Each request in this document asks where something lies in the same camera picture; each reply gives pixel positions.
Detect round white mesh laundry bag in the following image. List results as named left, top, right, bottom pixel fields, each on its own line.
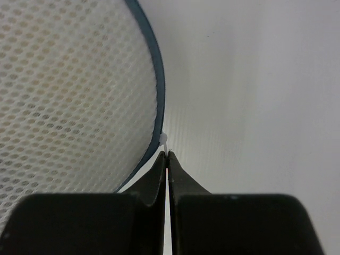
left=1, top=1, right=165, bottom=227

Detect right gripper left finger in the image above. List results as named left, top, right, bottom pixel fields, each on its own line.
left=1, top=152, right=166, bottom=254

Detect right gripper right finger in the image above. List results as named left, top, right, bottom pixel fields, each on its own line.
left=168, top=152, right=324, bottom=254

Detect white zipper pull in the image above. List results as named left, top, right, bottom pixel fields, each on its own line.
left=159, top=132, right=168, bottom=157

